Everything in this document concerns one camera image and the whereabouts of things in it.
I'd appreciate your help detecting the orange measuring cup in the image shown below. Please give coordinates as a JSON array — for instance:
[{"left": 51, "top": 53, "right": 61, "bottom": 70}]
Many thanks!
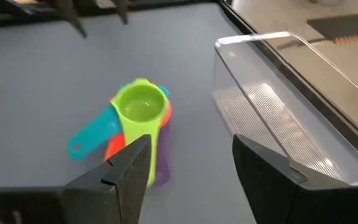
[{"left": 104, "top": 98, "right": 173, "bottom": 162}]

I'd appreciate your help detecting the green measuring cup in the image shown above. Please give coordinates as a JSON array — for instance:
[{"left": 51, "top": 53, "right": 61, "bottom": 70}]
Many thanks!
[{"left": 110, "top": 77, "right": 170, "bottom": 187}]

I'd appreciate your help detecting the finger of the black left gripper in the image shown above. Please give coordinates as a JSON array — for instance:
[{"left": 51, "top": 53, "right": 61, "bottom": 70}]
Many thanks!
[
  {"left": 53, "top": 0, "right": 87, "bottom": 39},
  {"left": 112, "top": 0, "right": 129, "bottom": 25}
]

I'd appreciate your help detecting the blue measuring cup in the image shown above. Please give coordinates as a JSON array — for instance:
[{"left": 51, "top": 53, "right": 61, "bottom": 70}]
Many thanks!
[{"left": 67, "top": 81, "right": 170, "bottom": 161}]

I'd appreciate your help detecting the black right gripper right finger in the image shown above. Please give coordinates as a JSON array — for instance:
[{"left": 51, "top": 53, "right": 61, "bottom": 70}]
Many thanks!
[{"left": 232, "top": 134, "right": 309, "bottom": 224}]

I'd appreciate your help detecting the clear plastic basket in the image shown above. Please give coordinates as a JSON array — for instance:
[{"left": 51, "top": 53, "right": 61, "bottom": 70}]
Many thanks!
[{"left": 211, "top": 30, "right": 358, "bottom": 187}]

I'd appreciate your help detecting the purple measuring cup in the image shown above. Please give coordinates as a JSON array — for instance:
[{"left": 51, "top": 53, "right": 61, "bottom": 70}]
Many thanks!
[{"left": 152, "top": 123, "right": 172, "bottom": 187}]

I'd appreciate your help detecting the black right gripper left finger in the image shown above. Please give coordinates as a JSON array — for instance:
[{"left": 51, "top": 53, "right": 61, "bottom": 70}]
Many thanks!
[{"left": 62, "top": 134, "right": 152, "bottom": 224}]

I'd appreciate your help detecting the black floor mat orange edge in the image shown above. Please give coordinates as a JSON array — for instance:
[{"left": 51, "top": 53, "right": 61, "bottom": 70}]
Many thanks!
[{"left": 305, "top": 11, "right": 358, "bottom": 44}]

